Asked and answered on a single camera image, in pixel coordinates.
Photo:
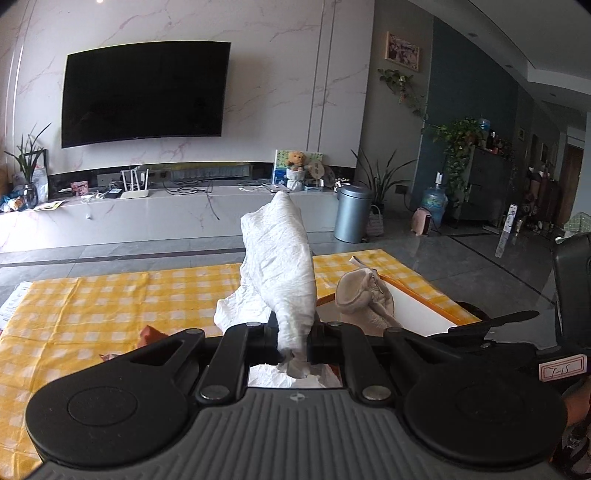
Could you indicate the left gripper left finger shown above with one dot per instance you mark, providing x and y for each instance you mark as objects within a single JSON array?
[{"x": 241, "y": 347}]

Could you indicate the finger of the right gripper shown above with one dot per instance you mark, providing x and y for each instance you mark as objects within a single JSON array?
[{"x": 476, "y": 332}]

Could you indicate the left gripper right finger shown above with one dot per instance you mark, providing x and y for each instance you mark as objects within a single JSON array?
[{"x": 344, "y": 345}]

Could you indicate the beige bath mitt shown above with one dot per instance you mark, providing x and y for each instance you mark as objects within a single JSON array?
[{"x": 363, "y": 299}]

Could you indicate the white cloth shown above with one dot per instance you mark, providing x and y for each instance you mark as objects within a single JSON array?
[{"x": 277, "y": 277}]

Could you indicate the brown sponge block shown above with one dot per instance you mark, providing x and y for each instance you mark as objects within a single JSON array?
[{"x": 149, "y": 335}]

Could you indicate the person's right hand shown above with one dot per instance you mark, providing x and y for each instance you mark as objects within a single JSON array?
[{"x": 577, "y": 402}]

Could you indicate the orange cardboard box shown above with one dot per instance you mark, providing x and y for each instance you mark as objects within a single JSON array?
[{"x": 412, "y": 312}]

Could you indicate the grey metal trash can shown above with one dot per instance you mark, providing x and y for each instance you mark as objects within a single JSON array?
[{"x": 353, "y": 213}]

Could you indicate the blue water jug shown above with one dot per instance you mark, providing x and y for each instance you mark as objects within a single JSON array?
[{"x": 435, "y": 200}]

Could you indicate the white marble tv bench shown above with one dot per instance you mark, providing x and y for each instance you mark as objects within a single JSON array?
[{"x": 159, "y": 216}]

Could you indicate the potted floor plant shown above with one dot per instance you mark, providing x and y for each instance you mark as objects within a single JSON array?
[{"x": 379, "y": 181}]

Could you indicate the yellow checkered tablecloth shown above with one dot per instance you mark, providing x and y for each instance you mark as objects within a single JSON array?
[{"x": 65, "y": 325}]

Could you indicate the teddy bear figure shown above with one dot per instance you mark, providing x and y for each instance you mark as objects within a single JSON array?
[{"x": 295, "y": 173}]

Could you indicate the white wifi router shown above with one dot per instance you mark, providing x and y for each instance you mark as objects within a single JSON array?
[{"x": 135, "y": 183}]

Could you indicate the hanging ivy plant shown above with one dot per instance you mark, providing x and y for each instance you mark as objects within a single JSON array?
[{"x": 460, "y": 137}]

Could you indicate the green plant in vase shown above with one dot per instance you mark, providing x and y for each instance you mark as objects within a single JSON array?
[{"x": 27, "y": 155}]

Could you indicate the black wall television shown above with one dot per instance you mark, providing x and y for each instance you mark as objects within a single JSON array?
[{"x": 158, "y": 89}]

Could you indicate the framed wall picture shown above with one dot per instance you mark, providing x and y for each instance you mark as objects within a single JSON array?
[{"x": 402, "y": 52}]

